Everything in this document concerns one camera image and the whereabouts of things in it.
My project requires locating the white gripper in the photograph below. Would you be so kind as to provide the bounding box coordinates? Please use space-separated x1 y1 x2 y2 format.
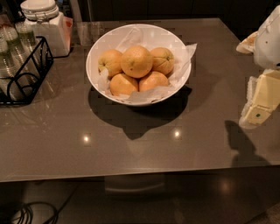
236 5 280 129

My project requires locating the orange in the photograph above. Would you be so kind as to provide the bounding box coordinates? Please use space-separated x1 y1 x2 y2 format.
109 73 138 96
150 47 175 74
121 45 153 79
139 71 169 92
98 49 123 77

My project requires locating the white paper bowl liner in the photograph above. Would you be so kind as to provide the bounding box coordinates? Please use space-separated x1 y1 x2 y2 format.
97 27 198 105

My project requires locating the white ceramic bowl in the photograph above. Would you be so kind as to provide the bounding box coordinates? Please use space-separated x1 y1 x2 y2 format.
85 23 193 107

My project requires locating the white ceramic lidded jar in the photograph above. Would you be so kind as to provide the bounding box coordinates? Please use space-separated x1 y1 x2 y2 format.
20 0 73 57

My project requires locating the clear glass in rack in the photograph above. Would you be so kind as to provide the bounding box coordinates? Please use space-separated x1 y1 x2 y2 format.
15 22 37 51

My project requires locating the black wire rack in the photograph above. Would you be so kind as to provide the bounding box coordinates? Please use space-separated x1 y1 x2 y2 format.
0 36 53 105

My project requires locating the black cable on floor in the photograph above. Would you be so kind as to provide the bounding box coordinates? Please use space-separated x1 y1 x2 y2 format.
10 186 77 224

